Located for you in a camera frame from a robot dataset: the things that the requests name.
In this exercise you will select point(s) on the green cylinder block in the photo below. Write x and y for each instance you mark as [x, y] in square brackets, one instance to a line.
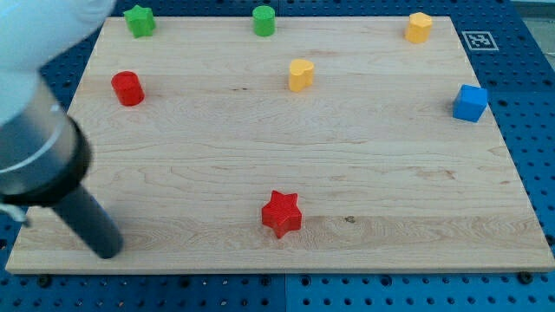
[264, 20]

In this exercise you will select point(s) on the blue cube block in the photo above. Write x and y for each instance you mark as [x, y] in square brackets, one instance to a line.
[470, 103]

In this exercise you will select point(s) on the red star block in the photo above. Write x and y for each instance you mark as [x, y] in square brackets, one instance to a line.
[282, 214]

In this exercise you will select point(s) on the yellow heart block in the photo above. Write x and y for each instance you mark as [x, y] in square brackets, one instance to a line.
[301, 74]

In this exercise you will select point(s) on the yellow hexagon block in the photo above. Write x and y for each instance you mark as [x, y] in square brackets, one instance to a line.
[418, 28]

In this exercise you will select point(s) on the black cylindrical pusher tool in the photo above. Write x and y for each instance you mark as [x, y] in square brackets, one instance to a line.
[80, 211]

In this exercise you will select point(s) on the green star block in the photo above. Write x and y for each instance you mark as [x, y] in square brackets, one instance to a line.
[140, 21]

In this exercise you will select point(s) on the wooden board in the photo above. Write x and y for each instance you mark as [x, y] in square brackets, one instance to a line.
[388, 181]

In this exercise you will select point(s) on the red cylinder block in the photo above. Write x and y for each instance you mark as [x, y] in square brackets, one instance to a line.
[127, 87]

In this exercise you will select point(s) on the white fiducial marker tag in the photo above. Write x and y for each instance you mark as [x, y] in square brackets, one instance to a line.
[477, 40]

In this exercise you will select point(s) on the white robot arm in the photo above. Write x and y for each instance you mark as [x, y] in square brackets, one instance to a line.
[44, 154]

